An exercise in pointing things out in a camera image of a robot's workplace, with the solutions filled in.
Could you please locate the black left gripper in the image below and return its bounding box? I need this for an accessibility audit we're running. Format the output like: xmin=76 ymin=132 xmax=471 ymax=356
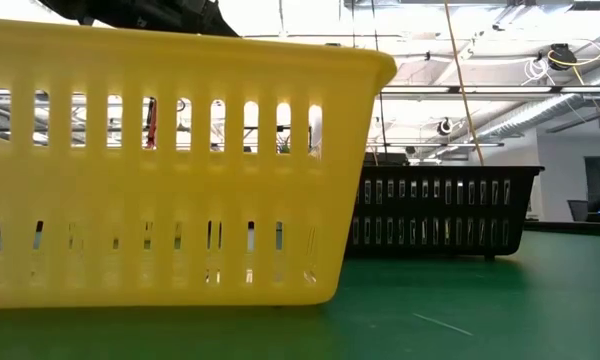
xmin=37 ymin=0 xmax=239 ymax=37

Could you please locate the yellow slotted plastic basket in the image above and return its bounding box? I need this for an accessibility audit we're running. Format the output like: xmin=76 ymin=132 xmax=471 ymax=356
xmin=0 ymin=17 xmax=399 ymax=309

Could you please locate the black slotted plastic basket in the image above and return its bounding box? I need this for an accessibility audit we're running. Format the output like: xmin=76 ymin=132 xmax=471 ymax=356
xmin=343 ymin=164 xmax=546 ymax=261

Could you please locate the black monitor screen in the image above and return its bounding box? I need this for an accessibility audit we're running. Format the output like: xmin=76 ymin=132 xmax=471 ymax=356
xmin=362 ymin=152 xmax=411 ymax=168

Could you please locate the grey waste bin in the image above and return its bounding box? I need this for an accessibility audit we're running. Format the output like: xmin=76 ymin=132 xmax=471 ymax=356
xmin=567 ymin=199 xmax=590 ymax=223

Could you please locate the yellow hanging cable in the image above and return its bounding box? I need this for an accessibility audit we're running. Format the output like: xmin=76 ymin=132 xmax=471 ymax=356
xmin=442 ymin=0 xmax=486 ymax=167

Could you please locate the black table frame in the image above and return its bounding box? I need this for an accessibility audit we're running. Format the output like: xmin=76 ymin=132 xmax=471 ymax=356
xmin=523 ymin=220 xmax=600 ymax=237

